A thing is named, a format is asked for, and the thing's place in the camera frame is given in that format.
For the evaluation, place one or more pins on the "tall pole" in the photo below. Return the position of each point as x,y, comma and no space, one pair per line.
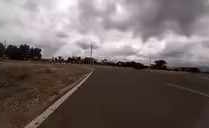
91,53

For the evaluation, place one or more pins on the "distant line of bushes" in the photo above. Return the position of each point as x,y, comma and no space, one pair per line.
132,64

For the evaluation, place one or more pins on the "grey asphalt road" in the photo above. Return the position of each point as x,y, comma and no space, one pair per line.
125,100

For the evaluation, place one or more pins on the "short distant pole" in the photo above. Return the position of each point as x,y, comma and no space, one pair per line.
150,61

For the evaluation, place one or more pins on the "broad dark tree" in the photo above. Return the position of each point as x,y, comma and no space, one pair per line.
159,64

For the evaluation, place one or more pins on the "white painted edge line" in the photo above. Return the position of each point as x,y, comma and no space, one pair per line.
58,102

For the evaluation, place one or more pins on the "dry grass verge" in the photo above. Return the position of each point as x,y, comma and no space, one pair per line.
28,83

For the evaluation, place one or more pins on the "row of dark trees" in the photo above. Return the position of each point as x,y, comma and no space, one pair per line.
22,52

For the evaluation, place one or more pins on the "white dashed centre line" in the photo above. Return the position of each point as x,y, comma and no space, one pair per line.
192,90

